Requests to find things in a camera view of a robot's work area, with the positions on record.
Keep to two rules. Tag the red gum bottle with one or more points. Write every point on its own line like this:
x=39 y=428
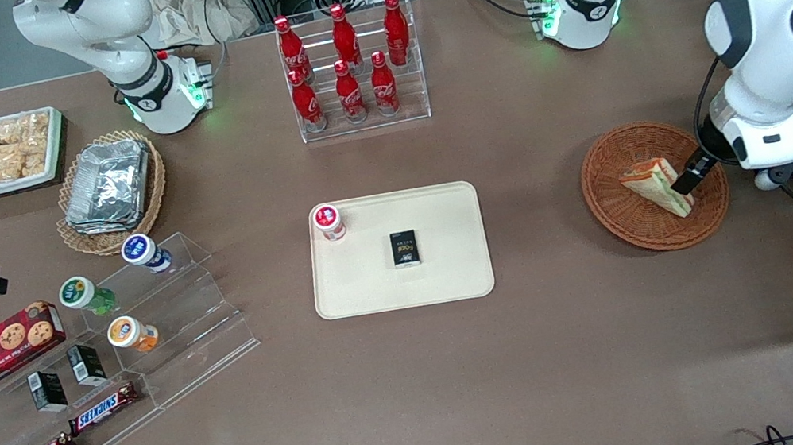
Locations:
x=329 y=222

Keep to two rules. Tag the green gum bottle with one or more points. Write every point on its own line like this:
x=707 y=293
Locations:
x=85 y=295

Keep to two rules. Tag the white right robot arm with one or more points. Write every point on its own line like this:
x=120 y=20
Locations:
x=123 y=55

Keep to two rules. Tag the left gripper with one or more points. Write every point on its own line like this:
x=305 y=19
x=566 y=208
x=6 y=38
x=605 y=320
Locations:
x=708 y=145

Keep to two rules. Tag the clear acrylic bottle rack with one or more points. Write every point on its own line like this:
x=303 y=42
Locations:
x=415 y=94

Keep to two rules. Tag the blue gum bottle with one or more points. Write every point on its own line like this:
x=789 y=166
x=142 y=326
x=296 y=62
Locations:
x=144 y=253

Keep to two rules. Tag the triangle sandwich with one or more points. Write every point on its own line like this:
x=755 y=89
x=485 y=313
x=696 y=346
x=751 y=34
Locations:
x=651 y=180

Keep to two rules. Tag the orange gum bottle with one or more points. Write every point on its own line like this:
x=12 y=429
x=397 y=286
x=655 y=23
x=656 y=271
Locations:
x=132 y=334

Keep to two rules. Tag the silver foil pouch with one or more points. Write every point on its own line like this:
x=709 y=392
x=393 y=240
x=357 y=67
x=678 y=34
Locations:
x=93 y=226
x=112 y=181

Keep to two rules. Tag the light woven wicker basket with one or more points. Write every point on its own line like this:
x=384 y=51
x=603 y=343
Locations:
x=153 y=190

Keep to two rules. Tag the brown wicker basket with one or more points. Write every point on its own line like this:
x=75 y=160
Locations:
x=621 y=217

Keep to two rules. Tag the beige plastic tray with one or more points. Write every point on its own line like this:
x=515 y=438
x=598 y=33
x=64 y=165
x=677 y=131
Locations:
x=451 y=261

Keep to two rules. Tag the small black barcode box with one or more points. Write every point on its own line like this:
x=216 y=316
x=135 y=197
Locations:
x=48 y=391
x=87 y=364

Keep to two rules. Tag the small black box gold print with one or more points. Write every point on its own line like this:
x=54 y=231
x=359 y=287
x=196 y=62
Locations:
x=405 y=248

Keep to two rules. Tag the red cola bottle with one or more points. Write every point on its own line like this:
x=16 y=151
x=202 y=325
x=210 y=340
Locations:
x=306 y=102
x=396 y=26
x=291 y=48
x=343 y=35
x=383 y=84
x=348 y=92

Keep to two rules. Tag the clear acrylic stepped display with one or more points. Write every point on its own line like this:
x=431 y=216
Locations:
x=197 y=328

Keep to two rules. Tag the beige cloth bag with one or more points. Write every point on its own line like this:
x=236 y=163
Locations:
x=192 y=11

